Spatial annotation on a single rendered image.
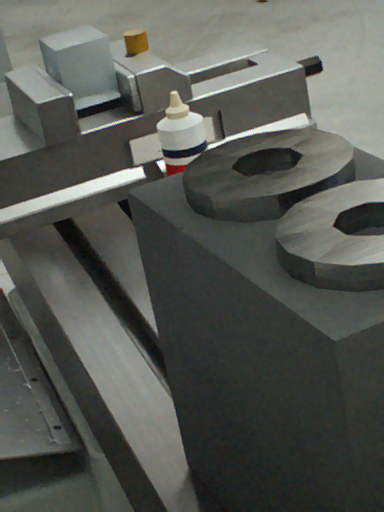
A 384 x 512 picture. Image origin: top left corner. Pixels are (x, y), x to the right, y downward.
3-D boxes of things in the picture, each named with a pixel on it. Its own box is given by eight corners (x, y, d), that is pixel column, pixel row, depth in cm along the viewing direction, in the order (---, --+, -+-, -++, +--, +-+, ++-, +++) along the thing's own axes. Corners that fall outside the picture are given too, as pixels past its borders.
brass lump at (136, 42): (144, 44, 122) (141, 27, 121) (152, 49, 120) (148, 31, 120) (123, 50, 122) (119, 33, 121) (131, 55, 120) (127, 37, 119)
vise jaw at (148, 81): (149, 70, 128) (141, 33, 126) (194, 99, 117) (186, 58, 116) (94, 86, 126) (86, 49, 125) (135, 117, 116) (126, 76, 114)
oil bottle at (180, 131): (209, 193, 114) (187, 79, 110) (225, 208, 111) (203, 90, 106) (168, 206, 113) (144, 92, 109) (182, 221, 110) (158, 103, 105)
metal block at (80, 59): (102, 82, 123) (88, 23, 121) (121, 97, 118) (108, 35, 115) (52, 97, 122) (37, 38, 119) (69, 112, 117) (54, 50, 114)
